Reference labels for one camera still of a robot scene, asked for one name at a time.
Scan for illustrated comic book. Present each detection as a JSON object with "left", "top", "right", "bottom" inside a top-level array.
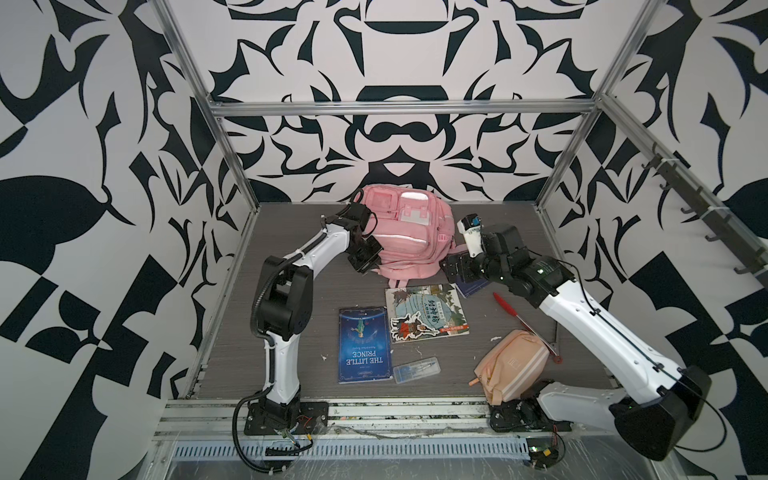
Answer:
[{"left": 385, "top": 284, "right": 470, "bottom": 344}]

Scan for red pen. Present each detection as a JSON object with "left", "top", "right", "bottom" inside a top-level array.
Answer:
[{"left": 493, "top": 292, "right": 563, "bottom": 365}]

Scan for pink school backpack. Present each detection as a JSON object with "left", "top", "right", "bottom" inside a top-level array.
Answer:
[{"left": 351, "top": 184, "right": 467, "bottom": 288}]

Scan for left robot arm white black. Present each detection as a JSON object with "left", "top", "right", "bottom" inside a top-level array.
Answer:
[{"left": 249, "top": 202, "right": 383, "bottom": 407}]

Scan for aluminium frame crossbar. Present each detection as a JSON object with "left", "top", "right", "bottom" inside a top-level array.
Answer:
[{"left": 209, "top": 99, "right": 595, "bottom": 118}]

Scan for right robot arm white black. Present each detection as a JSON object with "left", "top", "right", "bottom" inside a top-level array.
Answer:
[{"left": 443, "top": 214, "right": 712, "bottom": 461}]

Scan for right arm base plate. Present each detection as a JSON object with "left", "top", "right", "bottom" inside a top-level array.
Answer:
[{"left": 489, "top": 399, "right": 572, "bottom": 433}]

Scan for small circuit board front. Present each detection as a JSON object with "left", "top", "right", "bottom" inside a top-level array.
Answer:
[{"left": 524, "top": 435, "right": 566, "bottom": 471}]

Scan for peach pink pencil case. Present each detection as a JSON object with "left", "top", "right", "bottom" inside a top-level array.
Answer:
[{"left": 469, "top": 330, "right": 550, "bottom": 406}]

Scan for dark navy notebook yellow label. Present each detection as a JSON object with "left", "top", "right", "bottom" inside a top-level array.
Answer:
[{"left": 453, "top": 279, "right": 490, "bottom": 298}]

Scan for clear plastic ruler case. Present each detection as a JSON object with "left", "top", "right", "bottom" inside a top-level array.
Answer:
[{"left": 393, "top": 357, "right": 441, "bottom": 384}]

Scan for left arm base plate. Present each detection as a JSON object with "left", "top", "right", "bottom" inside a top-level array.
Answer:
[{"left": 243, "top": 399, "right": 330, "bottom": 436}]

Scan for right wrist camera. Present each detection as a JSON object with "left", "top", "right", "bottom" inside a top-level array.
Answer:
[{"left": 457, "top": 213, "right": 483, "bottom": 258}]

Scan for black corrugated cable left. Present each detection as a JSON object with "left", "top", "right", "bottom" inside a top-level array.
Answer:
[{"left": 231, "top": 389, "right": 314, "bottom": 475}]

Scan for blue Little Prince book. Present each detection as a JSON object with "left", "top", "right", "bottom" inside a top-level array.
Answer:
[{"left": 338, "top": 306, "right": 393, "bottom": 384}]

